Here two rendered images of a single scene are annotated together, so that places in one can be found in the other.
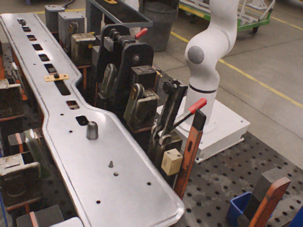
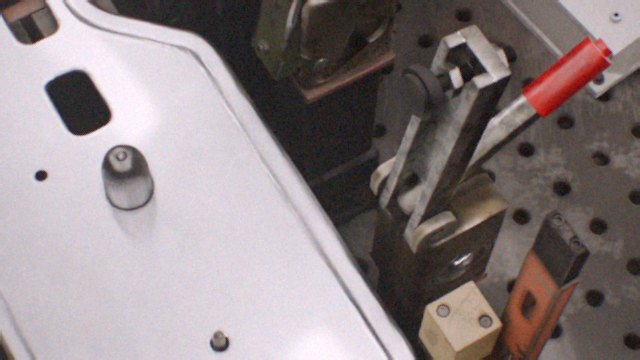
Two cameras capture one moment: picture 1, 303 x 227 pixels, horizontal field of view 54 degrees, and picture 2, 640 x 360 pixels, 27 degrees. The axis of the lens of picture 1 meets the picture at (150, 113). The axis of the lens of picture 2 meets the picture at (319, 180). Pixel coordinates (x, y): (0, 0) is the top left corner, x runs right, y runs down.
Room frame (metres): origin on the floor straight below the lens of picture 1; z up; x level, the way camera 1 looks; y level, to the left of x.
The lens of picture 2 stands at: (0.26, 0.00, 1.80)
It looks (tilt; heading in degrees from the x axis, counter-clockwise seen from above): 64 degrees down; 3
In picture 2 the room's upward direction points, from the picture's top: 3 degrees clockwise
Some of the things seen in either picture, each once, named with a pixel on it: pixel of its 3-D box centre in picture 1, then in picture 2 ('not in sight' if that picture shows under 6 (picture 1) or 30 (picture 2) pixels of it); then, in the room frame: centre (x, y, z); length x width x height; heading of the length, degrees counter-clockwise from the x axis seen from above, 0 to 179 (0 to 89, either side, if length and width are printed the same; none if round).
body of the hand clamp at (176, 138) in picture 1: (158, 179); (420, 292); (0.63, -0.06, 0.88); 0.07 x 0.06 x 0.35; 126
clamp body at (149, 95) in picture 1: (139, 139); (333, 94); (0.78, 0.02, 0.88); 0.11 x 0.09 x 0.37; 126
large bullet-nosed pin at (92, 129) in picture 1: (92, 130); (126, 176); (0.63, 0.15, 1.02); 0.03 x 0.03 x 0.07
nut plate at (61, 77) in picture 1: (56, 76); not in sight; (0.91, 0.35, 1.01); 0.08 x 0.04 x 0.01; 125
